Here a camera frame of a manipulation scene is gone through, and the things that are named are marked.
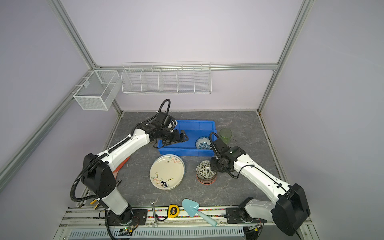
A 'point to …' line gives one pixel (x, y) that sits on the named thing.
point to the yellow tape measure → (173, 211)
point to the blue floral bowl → (203, 143)
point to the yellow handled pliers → (93, 201)
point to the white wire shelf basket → (166, 78)
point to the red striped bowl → (207, 182)
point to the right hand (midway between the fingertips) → (215, 168)
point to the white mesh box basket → (99, 91)
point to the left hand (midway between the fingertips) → (182, 142)
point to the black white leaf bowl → (203, 170)
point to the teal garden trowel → (191, 206)
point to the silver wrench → (154, 223)
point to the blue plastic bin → (193, 129)
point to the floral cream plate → (167, 172)
